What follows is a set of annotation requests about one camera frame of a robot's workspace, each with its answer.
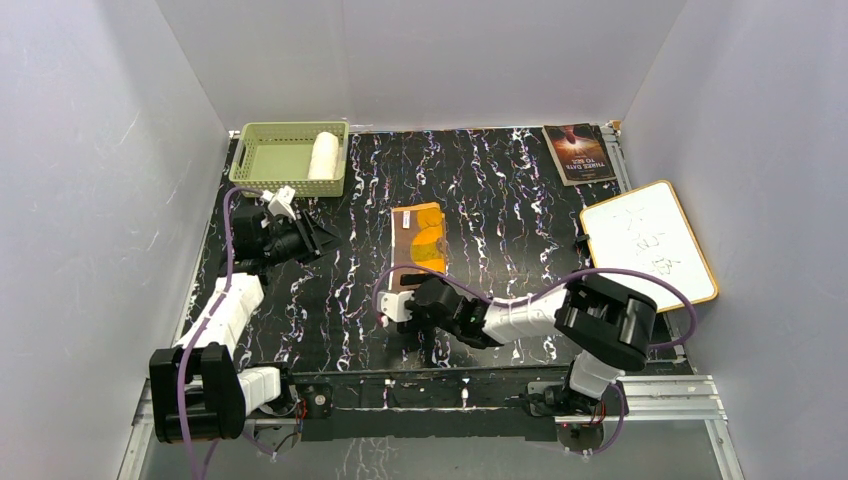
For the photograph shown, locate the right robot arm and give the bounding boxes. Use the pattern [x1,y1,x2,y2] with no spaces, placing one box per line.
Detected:
[379,274,657,414]

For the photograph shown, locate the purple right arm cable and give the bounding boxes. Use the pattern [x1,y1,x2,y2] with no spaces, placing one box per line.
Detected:
[372,263,700,457]

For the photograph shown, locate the wood framed whiteboard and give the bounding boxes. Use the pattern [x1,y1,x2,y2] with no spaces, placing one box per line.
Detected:
[579,180,719,304]

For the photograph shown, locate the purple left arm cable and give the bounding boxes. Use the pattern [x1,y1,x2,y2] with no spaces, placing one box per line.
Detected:
[176,186,280,480]

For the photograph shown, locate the light green plastic basket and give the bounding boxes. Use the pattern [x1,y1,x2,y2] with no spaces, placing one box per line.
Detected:
[229,120,349,198]

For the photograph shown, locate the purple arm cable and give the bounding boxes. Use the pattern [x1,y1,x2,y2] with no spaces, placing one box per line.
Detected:
[372,263,700,457]
[176,186,280,480]

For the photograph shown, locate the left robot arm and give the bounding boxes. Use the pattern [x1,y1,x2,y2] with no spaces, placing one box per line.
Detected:
[149,206,342,444]

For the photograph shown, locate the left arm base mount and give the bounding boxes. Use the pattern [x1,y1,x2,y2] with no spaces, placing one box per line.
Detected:
[241,383,334,419]

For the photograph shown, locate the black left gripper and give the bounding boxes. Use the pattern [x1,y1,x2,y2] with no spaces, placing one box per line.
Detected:
[262,211,347,266]

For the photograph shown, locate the white towel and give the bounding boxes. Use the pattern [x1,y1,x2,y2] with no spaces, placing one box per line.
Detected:
[307,131,340,180]

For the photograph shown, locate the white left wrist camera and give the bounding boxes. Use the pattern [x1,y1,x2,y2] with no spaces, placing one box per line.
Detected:
[260,186,298,220]

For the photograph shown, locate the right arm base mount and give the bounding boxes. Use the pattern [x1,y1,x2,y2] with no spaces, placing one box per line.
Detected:
[520,381,630,424]

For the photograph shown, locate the aluminium rail frame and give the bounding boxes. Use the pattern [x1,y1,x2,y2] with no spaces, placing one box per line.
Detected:
[117,375,745,480]

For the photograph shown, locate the dark book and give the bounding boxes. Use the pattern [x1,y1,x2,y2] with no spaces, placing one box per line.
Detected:
[542,123,615,186]

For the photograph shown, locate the orange patterned towel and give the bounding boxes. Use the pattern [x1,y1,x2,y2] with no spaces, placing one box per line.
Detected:
[391,202,447,273]

